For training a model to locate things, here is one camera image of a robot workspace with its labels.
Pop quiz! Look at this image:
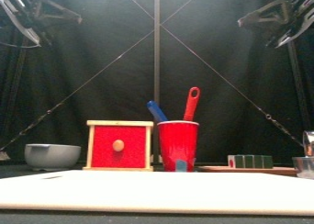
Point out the small blue square piece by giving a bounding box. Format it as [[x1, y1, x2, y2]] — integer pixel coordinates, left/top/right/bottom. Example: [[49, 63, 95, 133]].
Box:
[[174, 159, 188, 173]]

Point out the pink rectangular plate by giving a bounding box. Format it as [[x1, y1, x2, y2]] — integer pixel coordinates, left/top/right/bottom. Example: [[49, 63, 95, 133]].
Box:
[[198, 165, 298, 177]]

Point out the thin diagonal bracing wire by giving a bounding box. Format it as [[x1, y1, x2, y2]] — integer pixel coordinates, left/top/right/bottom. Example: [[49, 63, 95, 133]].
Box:
[[116, 0, 306, 148], [0, 0, 207, 152]]

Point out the blue handled utensil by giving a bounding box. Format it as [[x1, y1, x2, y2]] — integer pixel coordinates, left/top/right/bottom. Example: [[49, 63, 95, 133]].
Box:
[[145, 100, 170, 123]]

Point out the white cutting board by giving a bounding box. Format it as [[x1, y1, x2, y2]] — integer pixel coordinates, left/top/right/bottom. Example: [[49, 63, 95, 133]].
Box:
[[0, 169, 314, 217]]

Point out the dark green toy sushi piece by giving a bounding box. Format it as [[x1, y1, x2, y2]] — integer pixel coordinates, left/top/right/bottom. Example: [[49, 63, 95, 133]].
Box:
[[243, 154, 255, 169], [262, 154, 275, 170], [227, 154, 246, 169], [252, 154, 264, 169]]

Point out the grey bowl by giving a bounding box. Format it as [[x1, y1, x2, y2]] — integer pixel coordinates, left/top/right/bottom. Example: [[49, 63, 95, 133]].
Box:
[[23, 143, 83, 173]]

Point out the wooden box with red drawer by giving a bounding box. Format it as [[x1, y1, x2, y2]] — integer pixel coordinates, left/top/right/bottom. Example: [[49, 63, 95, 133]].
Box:
[[83, 119, 156, 173]]

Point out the red plastic cup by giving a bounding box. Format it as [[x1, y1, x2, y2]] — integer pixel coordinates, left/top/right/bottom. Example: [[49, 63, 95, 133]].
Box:
[[156, 119, 200, 173]]

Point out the grey vertical frame pole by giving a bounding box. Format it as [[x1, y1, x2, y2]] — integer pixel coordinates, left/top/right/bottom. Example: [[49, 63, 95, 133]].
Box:
[[152, 0, 162, 165]]

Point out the shiny metal cup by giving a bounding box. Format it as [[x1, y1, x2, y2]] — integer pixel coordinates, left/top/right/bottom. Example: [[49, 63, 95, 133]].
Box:
[[302, 129, 314, 158]]

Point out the black backdrop cloth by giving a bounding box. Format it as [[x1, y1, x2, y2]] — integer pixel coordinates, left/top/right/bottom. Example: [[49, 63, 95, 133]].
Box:
[[0, 0, 314, 169]]

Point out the red handled utensil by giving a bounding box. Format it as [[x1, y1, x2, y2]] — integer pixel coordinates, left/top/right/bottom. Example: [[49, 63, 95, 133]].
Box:
[[182, 86, 202, 122]]

